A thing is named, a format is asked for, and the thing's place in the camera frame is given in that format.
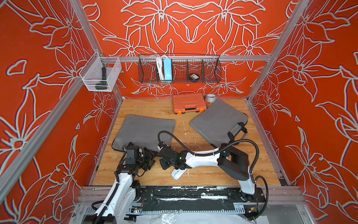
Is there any orange tool case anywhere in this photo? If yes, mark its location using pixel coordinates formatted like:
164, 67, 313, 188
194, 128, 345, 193
172, 93, 207, 114

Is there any white computer mouse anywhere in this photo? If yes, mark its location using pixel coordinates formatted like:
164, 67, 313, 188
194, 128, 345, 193
171, 169, 187, 180

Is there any grey laptop bag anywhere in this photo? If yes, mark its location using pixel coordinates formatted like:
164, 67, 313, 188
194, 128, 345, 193
190, 99, 248, 147
112, 115, 176, 152

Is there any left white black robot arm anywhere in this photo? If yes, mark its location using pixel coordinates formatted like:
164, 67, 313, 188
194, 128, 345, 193
92, 142, 158, 224

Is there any dark green flashlight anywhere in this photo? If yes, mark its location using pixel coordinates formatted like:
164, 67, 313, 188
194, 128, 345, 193
95, 67, 108, 90

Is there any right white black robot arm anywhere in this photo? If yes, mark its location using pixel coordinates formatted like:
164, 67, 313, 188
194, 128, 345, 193
158, 131, 269, 196

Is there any black wire wall basket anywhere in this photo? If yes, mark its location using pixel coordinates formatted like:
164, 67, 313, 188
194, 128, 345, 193
138, 54, 222, 84

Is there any small black square device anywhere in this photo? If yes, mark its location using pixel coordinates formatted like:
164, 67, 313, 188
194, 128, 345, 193
188, 73, 200, 83

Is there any light blue power bank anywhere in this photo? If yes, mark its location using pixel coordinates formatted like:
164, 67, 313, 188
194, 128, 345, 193
163, 58, 172, 83

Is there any clear acrylic wall box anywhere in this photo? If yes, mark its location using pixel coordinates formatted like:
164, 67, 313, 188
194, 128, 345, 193
79, 52, 122, 92

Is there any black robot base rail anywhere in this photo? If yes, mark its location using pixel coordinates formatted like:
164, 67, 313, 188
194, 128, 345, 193
132, 186, 266, 214

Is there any grey duct tape roll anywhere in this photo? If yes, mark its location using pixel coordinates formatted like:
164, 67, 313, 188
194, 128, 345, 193
205, 94, 217, 104

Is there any white coiled cable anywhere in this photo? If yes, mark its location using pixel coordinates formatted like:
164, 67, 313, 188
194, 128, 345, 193
155, 55, 165, 82

